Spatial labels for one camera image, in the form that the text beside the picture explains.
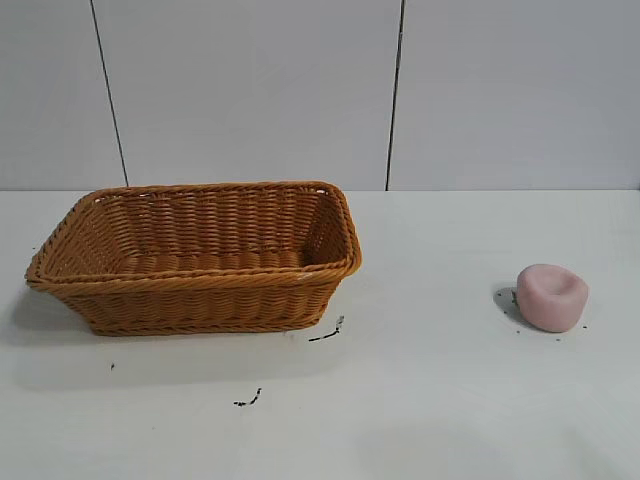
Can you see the pink peach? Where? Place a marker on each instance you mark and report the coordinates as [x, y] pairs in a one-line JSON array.
[[550, 302]]

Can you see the brown woven wicker basket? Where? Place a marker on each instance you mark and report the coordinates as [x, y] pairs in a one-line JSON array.
[[200, 300]]

